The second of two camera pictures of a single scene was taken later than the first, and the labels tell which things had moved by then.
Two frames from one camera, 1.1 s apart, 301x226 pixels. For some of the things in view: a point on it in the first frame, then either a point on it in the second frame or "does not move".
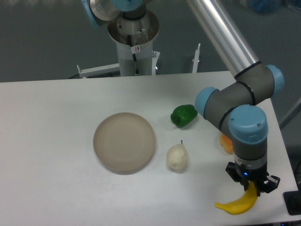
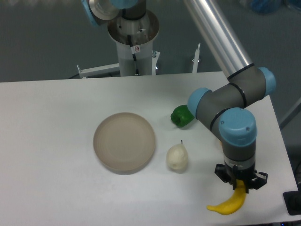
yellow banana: x=244 y=204 -> x=234 y=203
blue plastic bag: x=265 y=7 does not move
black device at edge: x=292 y=199 does not move
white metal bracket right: x=196 y=60 does not move
